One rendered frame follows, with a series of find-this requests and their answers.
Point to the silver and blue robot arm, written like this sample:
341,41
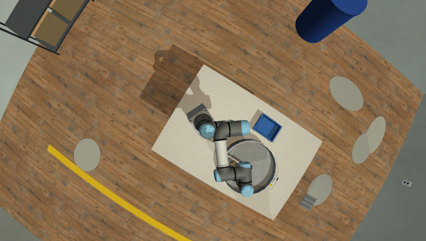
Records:
220,130

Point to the blue crate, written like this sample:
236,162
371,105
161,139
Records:
267,127

